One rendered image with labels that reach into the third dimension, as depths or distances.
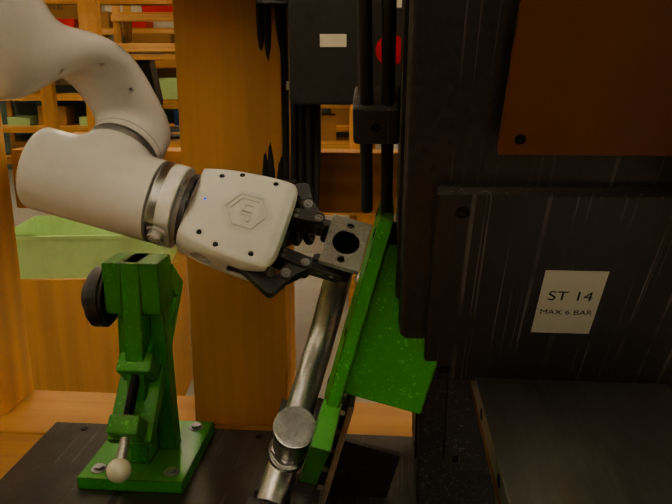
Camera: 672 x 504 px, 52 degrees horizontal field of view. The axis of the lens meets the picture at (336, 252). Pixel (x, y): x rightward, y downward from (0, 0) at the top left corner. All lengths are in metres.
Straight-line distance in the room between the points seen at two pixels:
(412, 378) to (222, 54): 0.52
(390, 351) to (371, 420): 0.48
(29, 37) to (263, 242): 0.26
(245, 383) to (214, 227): 0.41
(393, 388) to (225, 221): 0.22
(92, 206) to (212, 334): 0.37
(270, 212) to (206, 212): 0.06
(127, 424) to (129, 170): 0.31
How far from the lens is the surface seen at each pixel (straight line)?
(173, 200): 0.67
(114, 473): 0.85
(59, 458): 1.00
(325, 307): 0.75
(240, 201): 0.68
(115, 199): 0.68
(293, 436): 0.62
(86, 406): 1.17
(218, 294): 0.99
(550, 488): 0.48
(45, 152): 0.71
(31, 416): 1.17
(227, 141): 0.94
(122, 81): 0.73
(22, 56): 0.62
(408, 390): 0.61
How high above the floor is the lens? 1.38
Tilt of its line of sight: 14 degrees down
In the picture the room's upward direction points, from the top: straight up
